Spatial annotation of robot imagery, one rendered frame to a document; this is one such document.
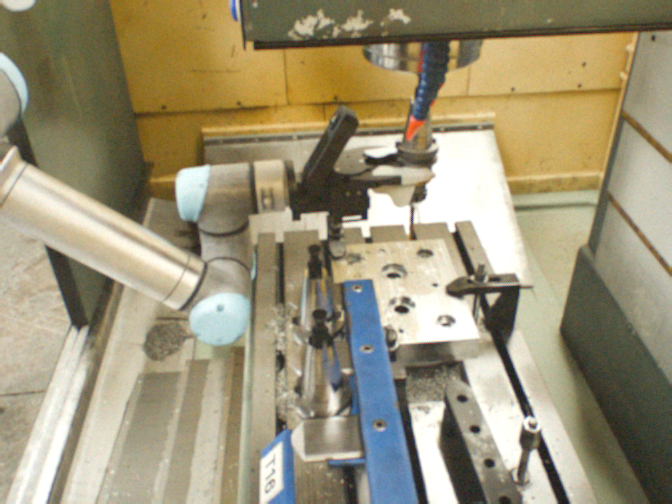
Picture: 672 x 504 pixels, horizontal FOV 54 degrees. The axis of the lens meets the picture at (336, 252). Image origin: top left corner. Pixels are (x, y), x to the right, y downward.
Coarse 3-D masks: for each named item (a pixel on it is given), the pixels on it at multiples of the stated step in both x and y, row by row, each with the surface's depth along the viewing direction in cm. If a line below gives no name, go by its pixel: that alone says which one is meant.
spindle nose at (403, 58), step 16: (368, 48) 82; (384, 48) 80; (400, 48) 79; (416, 48) 78; (464, 48) 79; (480, 48) 83; (384, 64) 81; (400, 64) 80; (416, 64) 79; (448, 64) 80; (464, 64) 81
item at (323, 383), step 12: (312, 348) 64; (324, 348) 64; (312, 360) 65; (324, 360) 65; (336, 360) 66; (312, 372) 66; (324, 372) 65; (336, 372) 66; (312, 384) 66; (324, 384) 66; (336, 384) 67; (312, 396) 67; (324, 396) 67; (336, 396) 67
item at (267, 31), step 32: (256, 0) 50; (288, 0) 50; (320, 0) 50; (352, 0) 50; (384, 0) 50; (416, 0) 51; (448, 0) 51; (480, 0) 51; (512, 0) 51; (544, 0) 51; (576, 0) 51; (608, 0) 52; (640, 0) 52; (256, 32) 51; (288, 32) 51; (320, 32) 52; (352, 32) 52; (384, 32) 52; (416, 32) 52; (448, 32) 53; (480, 32) 53; (512, 32) 53; (544, 32) 53; (576, 32) 53; (608, 32) 54
